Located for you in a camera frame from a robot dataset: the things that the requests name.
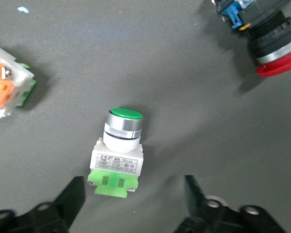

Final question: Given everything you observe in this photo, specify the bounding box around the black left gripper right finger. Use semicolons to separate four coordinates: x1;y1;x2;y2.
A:
174;175;287;233

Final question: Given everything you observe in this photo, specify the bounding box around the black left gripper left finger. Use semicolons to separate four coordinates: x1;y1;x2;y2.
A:
0;176;86;233

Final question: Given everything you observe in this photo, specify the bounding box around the dark grey table cover sheet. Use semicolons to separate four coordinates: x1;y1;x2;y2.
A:
0;0;291;233

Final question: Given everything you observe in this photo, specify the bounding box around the red mushroom push button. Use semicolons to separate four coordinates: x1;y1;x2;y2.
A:
211;0;291;78

